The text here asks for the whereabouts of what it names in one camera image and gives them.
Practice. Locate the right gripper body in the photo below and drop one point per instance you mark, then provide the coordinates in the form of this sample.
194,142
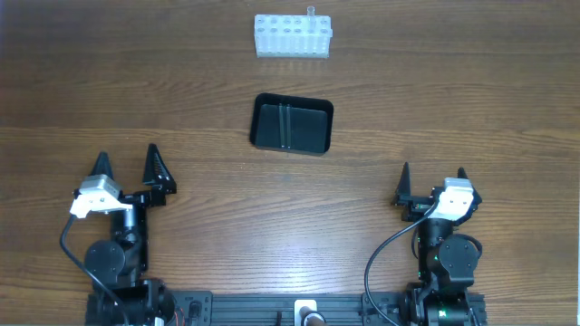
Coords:
414,210

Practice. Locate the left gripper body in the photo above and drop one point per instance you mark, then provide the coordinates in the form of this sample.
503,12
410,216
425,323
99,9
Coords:
145,199

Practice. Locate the black tray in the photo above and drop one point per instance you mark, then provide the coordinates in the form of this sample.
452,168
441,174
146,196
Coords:
308,127

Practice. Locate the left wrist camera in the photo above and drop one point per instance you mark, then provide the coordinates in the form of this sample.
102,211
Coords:
99,194

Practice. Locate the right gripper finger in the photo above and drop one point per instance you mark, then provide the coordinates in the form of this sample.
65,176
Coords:
462,173
403,185

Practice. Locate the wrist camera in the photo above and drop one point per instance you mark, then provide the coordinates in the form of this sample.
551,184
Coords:
99,194
455,199

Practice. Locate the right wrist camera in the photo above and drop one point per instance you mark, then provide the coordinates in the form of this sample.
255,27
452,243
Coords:
455,199

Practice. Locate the mounting rail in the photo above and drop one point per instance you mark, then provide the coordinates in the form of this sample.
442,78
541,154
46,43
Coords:
254,310

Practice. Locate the white test tube rack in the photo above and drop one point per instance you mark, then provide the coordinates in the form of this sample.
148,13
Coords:
290,45

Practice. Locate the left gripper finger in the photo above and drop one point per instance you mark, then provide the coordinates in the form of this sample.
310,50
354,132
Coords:
157,174
102,165

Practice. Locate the clear test tube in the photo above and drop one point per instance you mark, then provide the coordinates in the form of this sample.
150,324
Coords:
311,18
281,127
288,127

